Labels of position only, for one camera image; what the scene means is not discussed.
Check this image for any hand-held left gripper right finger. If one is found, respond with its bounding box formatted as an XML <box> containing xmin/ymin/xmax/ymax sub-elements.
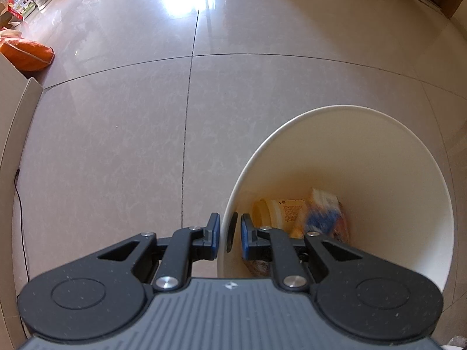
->
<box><xmin>240</xmin><ymin>213</ymin><xmax>370</xmax><ymax>293</ymax></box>

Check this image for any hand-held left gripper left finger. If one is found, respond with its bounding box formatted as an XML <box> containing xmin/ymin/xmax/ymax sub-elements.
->
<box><xmin>91</xmin><ymin>212</ymin><xmax>222</xmax><ymax>293</ymax></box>

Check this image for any cream milk tea cup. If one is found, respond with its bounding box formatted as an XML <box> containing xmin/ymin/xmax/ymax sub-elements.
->
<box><xmin>252</xmin><ymin>198</ymin><xmax>308</xmax><ymax>240</ymax></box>

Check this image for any blue white packet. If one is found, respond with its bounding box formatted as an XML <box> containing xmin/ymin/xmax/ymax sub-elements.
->
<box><xmin>304</xmin><ymin>187</ymin><xmax>346</xmax><ymax>242</ymax></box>

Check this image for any white trash bin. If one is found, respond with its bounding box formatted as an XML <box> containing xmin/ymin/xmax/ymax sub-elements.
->
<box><xmin>218</xmin><ymin>105</ymin><xmax>456</xmax><ymax>293</ymax></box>

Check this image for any cardboard panel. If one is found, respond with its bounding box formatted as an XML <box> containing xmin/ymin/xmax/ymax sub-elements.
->
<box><xmin>0</xmin><ymin>53</ymin><xmax>45</xmax><ymax>350</ymax></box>

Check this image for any white shoe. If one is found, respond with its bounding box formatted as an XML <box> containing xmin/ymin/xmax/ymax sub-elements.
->
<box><xmin>443</xmin><ymin>335</ymin><xmax>467</xmax><ymax>350</ymax></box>

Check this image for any orange bag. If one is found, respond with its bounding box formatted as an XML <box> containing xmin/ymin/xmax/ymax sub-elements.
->
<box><xmin>0</xmin><ymin>38</ymin><xmax>55</xmax><ymax>72</ymax></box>

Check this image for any colourful printed box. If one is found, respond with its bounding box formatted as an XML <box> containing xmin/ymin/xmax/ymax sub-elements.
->
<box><xmin>6</xmin><ymin>0</ymin><xmax>38</xmax><ymax>20</ymax></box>

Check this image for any black cable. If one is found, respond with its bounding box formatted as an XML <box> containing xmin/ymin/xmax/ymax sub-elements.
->
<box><xmin>13</xmin><ymin>168</ymin><xmax>30</xmax><ymax>282</ymax></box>

